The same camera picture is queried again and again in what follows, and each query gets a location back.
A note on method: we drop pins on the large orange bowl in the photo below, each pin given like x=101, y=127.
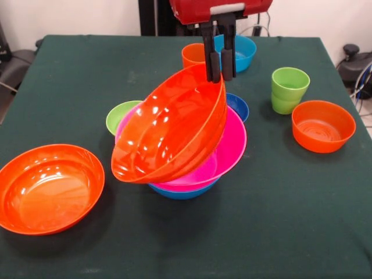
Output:
x=49, y=191
x=168, y=125

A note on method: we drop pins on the dark green table cloth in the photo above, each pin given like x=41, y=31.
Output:
x=276, y=232

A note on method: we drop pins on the small orange bowl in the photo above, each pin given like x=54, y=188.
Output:
x=322, y=139

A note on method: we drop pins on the large light blue bowl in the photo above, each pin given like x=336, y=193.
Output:
x=180, y=195

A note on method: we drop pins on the large pink bowl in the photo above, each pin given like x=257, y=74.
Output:
x=232, y=145

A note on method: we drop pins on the orange cup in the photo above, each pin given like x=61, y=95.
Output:
x=193, y=55

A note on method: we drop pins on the dark blue bowl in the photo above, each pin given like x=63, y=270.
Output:
x=238, y=107

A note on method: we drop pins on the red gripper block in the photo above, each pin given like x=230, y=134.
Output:
x=197, y=11

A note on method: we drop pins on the green cup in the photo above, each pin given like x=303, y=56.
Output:
x=286, y=98

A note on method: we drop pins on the grey pedestal foot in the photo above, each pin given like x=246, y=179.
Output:
x=353, y=65
x=14, y=67

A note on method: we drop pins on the small light blue bowl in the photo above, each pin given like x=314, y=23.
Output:
x=244, y=55

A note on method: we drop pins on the green bowl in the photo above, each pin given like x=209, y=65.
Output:
x=117, y=116

